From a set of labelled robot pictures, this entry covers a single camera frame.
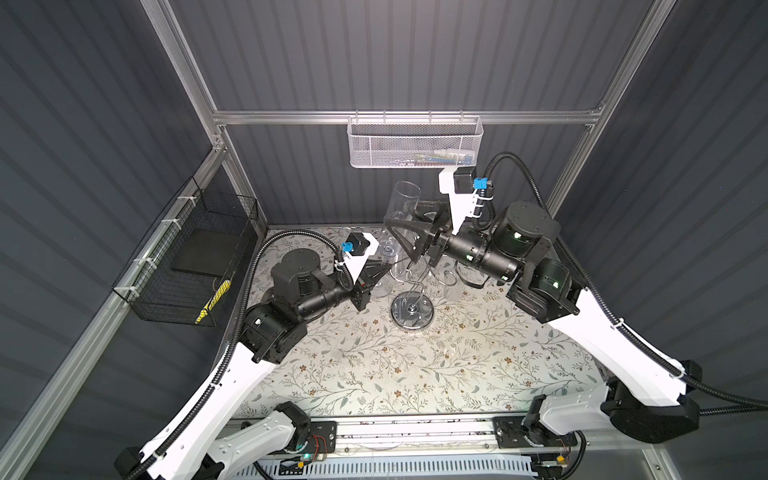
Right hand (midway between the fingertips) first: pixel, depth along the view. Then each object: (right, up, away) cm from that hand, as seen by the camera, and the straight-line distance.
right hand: (399, 218), depth 47 cm
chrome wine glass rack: (+6, -24, +46) cm, 52 cm away
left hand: (-2, -8, +12) cm, 14 cm away
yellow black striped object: (-40, -16, +17) cm, 46 cm away
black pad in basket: (-47, -5, +26) cm, 54 cm away
